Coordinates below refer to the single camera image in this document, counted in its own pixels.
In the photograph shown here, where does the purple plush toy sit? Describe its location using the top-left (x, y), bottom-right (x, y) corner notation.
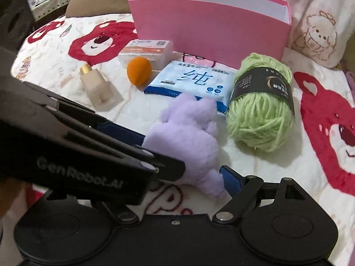
top-left (143, 93), bottom-right (226, 198)

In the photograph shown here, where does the gold capped foundation bottle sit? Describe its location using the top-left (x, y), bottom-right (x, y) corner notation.
top-left (80, 64), bottom-right (124, 111)

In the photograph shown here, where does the green yarn ball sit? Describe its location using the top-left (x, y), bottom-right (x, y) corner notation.
top-left (226, 53), bottom-right (295, 152)

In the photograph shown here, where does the blue wet wipes pack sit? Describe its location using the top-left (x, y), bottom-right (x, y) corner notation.
top-left (144, 61), bottom-right (234, 113)

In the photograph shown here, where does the orange makeup sponge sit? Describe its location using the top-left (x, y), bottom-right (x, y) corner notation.
top-left (126, 57), bottom-right (152, 86)

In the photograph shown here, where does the clear floss pick box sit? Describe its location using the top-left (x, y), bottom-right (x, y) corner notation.
top-left (118, 40), bottom-right (174, 70)

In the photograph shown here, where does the person's left hand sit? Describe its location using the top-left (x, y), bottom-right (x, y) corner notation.
top-left (0, 179), bottom-right (28, 218)

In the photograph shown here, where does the red bear print blanket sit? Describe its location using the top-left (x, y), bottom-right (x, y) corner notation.
top-left (11, 13), bottom-right (355, 266)

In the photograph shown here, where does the patterned bedside table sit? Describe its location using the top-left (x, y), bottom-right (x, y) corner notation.
top-left (31, 0), bottom-right (70, 22)

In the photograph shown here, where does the pink cardboard box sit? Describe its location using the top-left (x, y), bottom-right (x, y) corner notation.
top-left (129, 0), bottom-right (291, 68)

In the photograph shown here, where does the pink checked cartoon pillow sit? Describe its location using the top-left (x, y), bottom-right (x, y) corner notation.
top-left (148, 0), bottom-right (355, 69)

